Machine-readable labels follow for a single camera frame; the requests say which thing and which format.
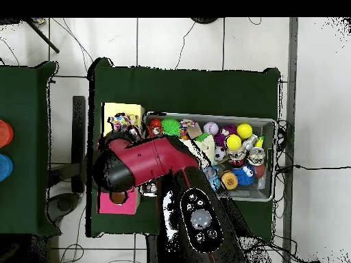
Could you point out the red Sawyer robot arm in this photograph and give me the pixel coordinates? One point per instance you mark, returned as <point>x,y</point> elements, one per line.
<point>153,159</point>

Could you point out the wooden box with three holes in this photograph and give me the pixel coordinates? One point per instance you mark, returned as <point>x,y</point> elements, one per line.
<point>134,109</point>

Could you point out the tiger plush toy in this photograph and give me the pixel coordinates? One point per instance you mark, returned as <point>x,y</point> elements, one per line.
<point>154,131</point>

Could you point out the green spiky rubber ball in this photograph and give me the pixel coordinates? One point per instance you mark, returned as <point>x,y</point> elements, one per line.
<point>170,127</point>

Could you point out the cream waffle cloth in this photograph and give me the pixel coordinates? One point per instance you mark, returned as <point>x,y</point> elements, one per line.
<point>207,145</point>

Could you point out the white baseball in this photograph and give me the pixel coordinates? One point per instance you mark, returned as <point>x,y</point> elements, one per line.
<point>211,128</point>

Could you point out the purple spiky monster toy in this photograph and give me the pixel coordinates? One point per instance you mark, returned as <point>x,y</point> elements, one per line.
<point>219,137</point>

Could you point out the yellow tennis ball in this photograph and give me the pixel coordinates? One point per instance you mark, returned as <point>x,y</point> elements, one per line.
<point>233,142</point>

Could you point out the plain yellow ball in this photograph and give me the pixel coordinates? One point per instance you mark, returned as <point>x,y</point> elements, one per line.
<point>244,131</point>

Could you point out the green cloth on side table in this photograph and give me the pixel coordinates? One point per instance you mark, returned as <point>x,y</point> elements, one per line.
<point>24,109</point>

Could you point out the crushed silver drink can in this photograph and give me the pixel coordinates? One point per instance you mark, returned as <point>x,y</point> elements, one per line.
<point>256,156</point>

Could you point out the orange cup stack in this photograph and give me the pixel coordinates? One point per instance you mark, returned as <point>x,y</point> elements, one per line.
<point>5,134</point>

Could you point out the black rod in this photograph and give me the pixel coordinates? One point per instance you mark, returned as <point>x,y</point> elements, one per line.
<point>44,37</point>

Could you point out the blue cup stack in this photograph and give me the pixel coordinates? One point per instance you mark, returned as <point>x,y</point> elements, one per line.
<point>5,167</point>

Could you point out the black round base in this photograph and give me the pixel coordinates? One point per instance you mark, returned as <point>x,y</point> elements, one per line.
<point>204,20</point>

